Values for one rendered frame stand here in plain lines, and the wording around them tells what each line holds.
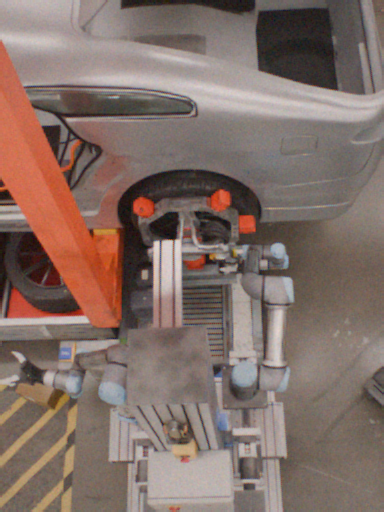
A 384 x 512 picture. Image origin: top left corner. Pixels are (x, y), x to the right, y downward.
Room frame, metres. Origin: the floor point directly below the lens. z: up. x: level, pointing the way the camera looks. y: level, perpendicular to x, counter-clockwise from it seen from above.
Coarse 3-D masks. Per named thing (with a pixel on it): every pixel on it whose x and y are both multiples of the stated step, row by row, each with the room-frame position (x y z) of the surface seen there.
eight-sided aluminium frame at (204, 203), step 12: (156, 204) 1.80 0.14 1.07; (168, 204) 1.76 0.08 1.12; (180, 204) 1.77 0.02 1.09; (192, 204) 1.74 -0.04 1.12; (204, 204) 1.72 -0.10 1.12; (156, 216) 1.75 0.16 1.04; (228, 216) 1.70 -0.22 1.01; (144, 228) 1.76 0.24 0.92; (144, 240) 1.77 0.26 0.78; (156, 240) 1.80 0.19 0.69; (216, 240) 1.75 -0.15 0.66
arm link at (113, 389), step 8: (112, 368) 0.82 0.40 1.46; (120, 368) 0.82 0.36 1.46; (104, 376) 0.80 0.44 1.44; (112, 376) 0.79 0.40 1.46; (120, 376) 0.79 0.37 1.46; (104, 384) 0.76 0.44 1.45; (112, 384) 0.76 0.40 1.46; (120, 384) 0.75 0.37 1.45; (104, 392) 0.73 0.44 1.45; (112, 392) 0.73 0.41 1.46; (120, 392) 0.72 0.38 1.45; (112, 400) 0.71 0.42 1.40; (120, 400) 0.70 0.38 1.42; (120, 408) 0.76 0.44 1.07; (128, 408) 0.73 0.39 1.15; (120, 416) 0.73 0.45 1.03; (128, 416) 0.72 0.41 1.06
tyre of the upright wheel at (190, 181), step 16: (160, 176) 1.92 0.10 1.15; (176, 176) 1.89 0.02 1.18; (192, 176) 1.87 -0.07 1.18; (208, 176) 1.87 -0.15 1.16; (224, 176) 1.88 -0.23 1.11; (144, 192) 1.88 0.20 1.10; (160, 192) 1.83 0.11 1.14; (176, 192) 1.82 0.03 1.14; (192, 192) 1.80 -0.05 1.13; (208, 192) 1.79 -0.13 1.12; (240, 192) 1.83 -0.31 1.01; (240, 208) 1.77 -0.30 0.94; (208, 240) 1.80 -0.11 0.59
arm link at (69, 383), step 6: (60, 372) 0.92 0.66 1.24; (54, 378) 0.89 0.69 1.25; (60, 378) 0.89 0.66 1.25; (66, 378) 0.88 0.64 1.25; (72, 378) 0.88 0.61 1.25; (78, 378) 0.88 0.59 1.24; (54, 384) 0.87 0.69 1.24; (60, 384) 0.86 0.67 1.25; (66, 384) 0.86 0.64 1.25; (72, 384) 0.85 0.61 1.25; (78, 384) 0.86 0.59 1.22; (66, 390) 0.84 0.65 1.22; (72, 390) 0.83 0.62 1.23; (78, 390) 0.84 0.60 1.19
